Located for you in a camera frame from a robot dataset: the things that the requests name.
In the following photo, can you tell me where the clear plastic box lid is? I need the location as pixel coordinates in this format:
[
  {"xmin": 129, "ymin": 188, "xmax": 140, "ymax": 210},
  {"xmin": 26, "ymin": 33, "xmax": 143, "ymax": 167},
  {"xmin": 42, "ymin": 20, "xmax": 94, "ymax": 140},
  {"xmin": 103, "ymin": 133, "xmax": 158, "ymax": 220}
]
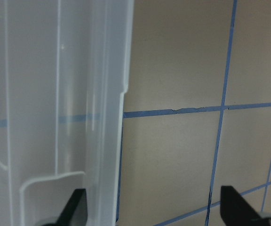
[{"xmin": 0, "ymin": 0, "xmax": 134, "ymax": 226}]

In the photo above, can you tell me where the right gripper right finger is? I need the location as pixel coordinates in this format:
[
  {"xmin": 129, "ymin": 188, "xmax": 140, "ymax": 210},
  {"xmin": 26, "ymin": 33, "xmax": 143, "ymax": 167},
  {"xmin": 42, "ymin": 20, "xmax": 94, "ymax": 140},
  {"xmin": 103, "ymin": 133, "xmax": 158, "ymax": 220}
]
[{"xmin": 220, "ymin": 186, "xmax": 270, "ymax": 226}]

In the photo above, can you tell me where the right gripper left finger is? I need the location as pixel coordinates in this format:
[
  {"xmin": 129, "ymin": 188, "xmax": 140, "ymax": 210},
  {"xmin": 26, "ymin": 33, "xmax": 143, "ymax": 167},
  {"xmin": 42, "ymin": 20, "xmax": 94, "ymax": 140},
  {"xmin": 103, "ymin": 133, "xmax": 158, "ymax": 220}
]
[{"xmin": 55, "ymin": 188, "xmax": 88, "ymax": 226}]

